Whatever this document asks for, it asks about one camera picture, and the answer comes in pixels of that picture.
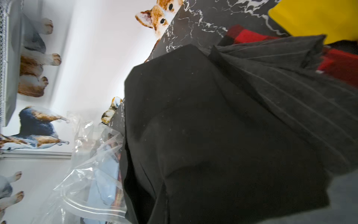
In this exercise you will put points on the black buttoned shirt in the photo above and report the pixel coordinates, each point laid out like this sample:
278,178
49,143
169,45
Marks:
199,150

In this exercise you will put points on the light blue shirt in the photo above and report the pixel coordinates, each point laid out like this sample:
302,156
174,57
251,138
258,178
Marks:
104,190

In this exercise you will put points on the clear plastic vacuum bag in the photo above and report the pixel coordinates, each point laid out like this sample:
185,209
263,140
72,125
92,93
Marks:
67,202

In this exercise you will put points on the dark grey pinstripe shirt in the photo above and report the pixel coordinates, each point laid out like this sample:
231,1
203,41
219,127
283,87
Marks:
281,74

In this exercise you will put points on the red black plaid shirt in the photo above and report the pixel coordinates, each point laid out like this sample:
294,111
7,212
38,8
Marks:
337,63

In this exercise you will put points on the yellow plastic spatula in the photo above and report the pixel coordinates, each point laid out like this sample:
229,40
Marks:
338,20

